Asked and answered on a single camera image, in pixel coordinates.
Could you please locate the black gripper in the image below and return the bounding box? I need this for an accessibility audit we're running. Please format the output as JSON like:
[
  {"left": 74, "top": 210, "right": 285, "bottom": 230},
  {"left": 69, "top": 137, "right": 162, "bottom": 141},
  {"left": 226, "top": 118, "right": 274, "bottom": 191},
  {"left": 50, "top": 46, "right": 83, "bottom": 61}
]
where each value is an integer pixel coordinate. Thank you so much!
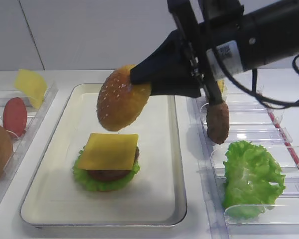
[{"left": 130, "top": 0, "right": 244, "bottom": 98}]

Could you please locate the sesame top burger bun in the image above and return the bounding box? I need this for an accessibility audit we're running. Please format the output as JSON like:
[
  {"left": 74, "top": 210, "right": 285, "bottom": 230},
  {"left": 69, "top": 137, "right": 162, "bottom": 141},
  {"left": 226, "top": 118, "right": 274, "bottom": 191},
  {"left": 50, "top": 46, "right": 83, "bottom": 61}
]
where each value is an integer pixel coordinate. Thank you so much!
[{"left": 96, "top": 64, "right": 151, "bottom": 131}]

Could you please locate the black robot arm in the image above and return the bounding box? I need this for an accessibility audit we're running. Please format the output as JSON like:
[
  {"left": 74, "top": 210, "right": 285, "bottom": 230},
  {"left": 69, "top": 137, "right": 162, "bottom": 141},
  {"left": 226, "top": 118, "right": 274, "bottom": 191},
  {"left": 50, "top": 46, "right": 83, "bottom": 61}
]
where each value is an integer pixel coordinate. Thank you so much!
[{"left": 130, "top": 0, "right": 299, "bottom": 105}]

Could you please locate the brown meat patty in rack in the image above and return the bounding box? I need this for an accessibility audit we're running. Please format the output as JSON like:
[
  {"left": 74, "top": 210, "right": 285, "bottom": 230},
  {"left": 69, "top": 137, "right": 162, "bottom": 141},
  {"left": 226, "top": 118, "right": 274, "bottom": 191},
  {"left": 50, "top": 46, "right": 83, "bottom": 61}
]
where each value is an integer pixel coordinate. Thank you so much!
[{"left": 206, "top": 102, "right": 230, "bottom": 145}]

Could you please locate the orange cheese slice on burger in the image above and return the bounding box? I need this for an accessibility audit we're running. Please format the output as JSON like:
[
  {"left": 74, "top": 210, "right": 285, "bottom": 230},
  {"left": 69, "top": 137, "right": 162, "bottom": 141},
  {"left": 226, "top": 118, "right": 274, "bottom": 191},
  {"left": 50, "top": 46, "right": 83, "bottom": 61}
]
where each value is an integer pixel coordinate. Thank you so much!
[{"left": 78, "top": 133, "right": 139, "bottom": 170}]

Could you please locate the green lettuce leaf in rack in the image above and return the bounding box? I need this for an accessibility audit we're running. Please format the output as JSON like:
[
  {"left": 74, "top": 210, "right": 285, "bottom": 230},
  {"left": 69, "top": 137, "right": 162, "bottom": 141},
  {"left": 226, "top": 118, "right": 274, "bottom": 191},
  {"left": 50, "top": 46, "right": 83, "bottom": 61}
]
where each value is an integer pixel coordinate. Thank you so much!
[{"left": 223, "top": 140, "right": 286, "bottom": 220}]

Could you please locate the green lettuce under burger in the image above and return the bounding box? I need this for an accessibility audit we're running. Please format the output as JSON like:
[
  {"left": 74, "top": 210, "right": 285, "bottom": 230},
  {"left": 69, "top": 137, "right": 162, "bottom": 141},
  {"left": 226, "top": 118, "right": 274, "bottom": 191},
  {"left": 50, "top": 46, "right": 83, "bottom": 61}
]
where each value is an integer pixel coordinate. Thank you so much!
[{"left": 72, "top": 150, "right": 140, "bottom": 192}]

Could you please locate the yellow cheese slice in rack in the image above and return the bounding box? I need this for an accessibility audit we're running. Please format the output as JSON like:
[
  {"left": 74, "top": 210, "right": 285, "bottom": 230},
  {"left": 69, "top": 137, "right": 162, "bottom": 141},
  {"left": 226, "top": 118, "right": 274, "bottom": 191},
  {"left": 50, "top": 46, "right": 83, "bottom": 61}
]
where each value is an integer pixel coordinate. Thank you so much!
[{"left": 14, "top": 69, "right": 47, "bottom": 109}]

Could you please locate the red tomato slice in rack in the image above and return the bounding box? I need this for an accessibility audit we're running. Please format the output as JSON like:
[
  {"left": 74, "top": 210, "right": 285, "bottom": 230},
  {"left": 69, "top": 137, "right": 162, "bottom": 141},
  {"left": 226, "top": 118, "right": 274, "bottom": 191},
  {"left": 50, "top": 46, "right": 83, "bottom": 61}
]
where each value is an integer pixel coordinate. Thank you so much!
[{"left": 3, "top": 97, "right": 27, "bottom": 138}]

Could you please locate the tan burger bun in rack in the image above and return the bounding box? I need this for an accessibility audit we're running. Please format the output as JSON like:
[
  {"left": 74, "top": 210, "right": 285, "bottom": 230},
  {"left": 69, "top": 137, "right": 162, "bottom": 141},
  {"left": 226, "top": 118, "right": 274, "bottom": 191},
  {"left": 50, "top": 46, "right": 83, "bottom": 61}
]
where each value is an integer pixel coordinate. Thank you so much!
[{"left": 217, "top": 79, "right": 227, "bottom": 98}]

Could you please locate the clear acrylic right rack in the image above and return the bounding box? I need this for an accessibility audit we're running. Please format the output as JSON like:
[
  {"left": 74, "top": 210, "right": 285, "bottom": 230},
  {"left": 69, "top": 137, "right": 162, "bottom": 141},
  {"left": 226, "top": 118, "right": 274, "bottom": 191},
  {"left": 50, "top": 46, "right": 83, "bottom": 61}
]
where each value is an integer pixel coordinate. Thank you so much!
[{"left": 185, "top": 82, "right": 299, "bottom": 239}]

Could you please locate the clear acrylic rack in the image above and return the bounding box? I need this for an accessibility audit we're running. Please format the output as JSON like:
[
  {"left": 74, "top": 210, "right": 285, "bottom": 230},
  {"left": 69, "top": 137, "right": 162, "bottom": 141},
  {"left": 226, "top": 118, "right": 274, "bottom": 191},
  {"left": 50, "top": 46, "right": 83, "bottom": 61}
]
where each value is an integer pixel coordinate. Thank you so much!
[
  {"left": 185, "top": 82, "right": 299, "bottom": 239},
  {"left": 0, "top": 83, "right": 58, "bottom": 204}
]

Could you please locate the white paper tray liner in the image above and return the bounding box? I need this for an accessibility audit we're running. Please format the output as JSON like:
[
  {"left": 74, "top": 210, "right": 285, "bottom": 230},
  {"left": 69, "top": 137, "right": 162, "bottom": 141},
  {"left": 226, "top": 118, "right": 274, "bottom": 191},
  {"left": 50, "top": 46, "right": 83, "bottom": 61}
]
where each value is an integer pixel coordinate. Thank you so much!
[{"left": 51, "top": 93, "right": 177, "bottom": 205}]

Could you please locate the cream rectangular metal tray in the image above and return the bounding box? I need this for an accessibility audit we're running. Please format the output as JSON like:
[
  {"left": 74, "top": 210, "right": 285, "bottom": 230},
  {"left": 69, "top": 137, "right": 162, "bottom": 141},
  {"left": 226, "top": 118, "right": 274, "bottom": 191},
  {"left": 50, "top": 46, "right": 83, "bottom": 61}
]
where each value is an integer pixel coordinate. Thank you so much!
[{"left": 20, "top": 84, "right": 187, "bottom": 227}]

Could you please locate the brown patty in burger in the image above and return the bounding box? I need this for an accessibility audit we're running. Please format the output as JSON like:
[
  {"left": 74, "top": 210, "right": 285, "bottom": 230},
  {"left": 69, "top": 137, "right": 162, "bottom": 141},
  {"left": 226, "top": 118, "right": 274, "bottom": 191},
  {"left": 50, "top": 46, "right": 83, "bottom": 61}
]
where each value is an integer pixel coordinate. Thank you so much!
[{"left": 86, "top": 146, "right": 140, "bottom": 183}]

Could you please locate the clear acrylic left rack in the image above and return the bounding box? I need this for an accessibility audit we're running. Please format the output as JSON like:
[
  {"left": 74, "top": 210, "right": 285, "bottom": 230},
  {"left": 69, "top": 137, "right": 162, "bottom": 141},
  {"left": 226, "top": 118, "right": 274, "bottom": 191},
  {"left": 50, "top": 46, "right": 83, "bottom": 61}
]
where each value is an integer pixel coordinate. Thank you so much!
[{"left": 0, "top": 83, "right": 58, "bottom": 204}]

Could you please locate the black cable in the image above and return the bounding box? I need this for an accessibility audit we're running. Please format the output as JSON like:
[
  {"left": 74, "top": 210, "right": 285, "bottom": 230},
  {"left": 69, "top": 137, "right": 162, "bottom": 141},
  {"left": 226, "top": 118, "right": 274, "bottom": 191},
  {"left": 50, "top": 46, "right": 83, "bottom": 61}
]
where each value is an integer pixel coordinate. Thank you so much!
[{"left": 218, "top": 48, "right": 299, "bottom": 110}]

